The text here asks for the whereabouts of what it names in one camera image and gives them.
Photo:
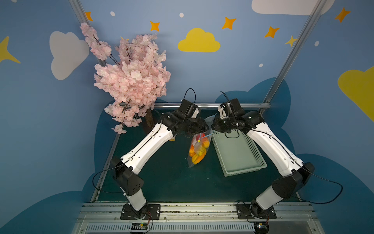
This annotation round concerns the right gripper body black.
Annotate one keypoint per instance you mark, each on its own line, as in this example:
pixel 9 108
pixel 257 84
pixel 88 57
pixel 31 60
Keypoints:
pixel 219 126

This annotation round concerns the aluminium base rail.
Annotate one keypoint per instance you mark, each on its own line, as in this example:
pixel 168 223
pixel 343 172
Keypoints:
pixel 196 218

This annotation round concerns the aluminium frame right post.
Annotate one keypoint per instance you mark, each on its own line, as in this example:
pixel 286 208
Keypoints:
pixel 295 50

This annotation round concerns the aluminium frame back bar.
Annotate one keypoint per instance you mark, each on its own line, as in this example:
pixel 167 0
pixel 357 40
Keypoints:
pixel 248 106

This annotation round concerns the right controller board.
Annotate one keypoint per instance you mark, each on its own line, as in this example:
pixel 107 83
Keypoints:
pixel 261 228

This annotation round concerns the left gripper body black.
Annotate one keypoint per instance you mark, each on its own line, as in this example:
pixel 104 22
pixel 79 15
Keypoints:
pixel 197 127

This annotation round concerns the pink cherry blossom tree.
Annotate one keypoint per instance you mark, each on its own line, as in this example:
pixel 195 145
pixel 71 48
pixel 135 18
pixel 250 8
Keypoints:
pixel 135 80

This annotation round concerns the aluminium frame left post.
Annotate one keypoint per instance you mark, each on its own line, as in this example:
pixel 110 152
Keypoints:
pixel 100 49

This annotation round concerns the yellow orange mango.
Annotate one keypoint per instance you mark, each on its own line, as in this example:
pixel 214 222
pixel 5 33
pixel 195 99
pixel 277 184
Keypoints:
pixel 200 153

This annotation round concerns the clear zip-top bag blue zipper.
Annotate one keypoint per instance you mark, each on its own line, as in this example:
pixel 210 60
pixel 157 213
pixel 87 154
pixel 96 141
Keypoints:
pixel 200 144

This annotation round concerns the large orange mango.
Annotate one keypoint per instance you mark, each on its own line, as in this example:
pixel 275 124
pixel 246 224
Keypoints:
pixel 191 150

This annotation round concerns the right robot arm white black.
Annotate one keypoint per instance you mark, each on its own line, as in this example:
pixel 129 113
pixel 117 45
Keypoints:
pixel 293 171

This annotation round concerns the red orange mango top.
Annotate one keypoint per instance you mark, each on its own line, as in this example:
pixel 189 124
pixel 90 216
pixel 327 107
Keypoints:
pixel 199 136

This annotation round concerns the controller board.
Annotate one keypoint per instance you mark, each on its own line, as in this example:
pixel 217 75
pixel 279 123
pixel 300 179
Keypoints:
pixel 138 228
pixel 261 228

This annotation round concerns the pale green perforated plastic basket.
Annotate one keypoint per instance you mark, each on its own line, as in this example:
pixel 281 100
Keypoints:
pixel 237 153

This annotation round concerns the aluminium frame post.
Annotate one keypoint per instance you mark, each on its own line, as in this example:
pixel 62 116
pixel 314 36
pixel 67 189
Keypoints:
pixel 295 50
pixel 100 49

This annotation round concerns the left controller board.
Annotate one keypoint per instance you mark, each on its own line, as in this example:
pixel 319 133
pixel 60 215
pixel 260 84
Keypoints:
pixel 138 228

